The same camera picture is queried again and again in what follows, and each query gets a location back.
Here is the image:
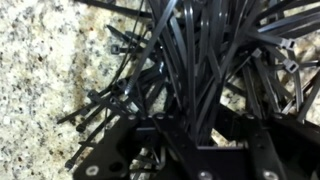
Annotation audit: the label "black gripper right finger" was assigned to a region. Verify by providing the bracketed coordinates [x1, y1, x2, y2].
[244, 113, 320, 180]

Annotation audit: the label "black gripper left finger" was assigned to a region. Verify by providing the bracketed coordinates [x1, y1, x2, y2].
[73, 113, 218, 180]

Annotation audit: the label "black zip tie pile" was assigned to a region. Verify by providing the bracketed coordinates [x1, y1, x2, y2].
[56, 0, 320, 171]

